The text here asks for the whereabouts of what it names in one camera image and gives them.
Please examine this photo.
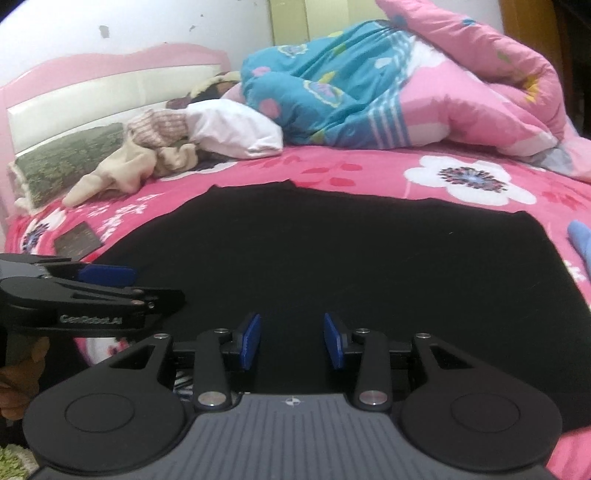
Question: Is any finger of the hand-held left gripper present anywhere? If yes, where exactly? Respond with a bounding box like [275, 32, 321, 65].
[0, 276, 186, 319]
[0, 253, 137, 287]

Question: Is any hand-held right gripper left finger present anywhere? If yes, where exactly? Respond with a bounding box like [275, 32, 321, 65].
[99, 313, 264, 411]

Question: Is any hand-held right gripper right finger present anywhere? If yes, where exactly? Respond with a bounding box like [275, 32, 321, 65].
[323, 313, 481, 411]

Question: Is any black sweatshirt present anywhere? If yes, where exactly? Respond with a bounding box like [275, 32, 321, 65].
[74, 181, 591, 435]

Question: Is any person's left forearm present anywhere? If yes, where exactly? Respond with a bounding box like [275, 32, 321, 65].
[0, 443, 35, 480]

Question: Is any person's left hand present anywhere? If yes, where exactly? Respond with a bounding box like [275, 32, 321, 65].
[0, 338, 50, 421]

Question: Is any black smartphone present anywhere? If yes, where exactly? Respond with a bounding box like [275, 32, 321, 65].
[53, 222, 102, 257]

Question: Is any beige garment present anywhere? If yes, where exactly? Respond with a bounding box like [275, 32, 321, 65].
[62, 138, 199, 208]

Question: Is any green floral pillow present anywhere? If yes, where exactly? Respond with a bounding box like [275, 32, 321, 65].
[9, 122, 127, 213]

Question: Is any pink checked garment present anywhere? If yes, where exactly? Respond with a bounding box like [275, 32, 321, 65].
[127, 108, 192, 148]

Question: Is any pink floral blanket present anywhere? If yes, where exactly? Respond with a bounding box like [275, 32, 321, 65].
[4, 143, 591, 480]

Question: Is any pink and white headboard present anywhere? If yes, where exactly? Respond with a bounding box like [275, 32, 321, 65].
[0, 42, 232, 232]

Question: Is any white garment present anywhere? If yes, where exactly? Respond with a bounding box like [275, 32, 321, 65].
[187, 98, 284, 160]

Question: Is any blue and pink quilt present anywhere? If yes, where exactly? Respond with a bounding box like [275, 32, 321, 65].
[222, 0, 591, 185]

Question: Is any light blue garment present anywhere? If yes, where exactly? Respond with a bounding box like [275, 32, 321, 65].
[567, 220, 591, 282]

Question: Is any pale yellow wardrobe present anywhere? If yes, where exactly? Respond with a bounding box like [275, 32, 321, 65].
[270, 0, 391, 44]

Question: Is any wooden door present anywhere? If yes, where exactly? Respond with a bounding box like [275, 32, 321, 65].
[501, 0, 591, 134]

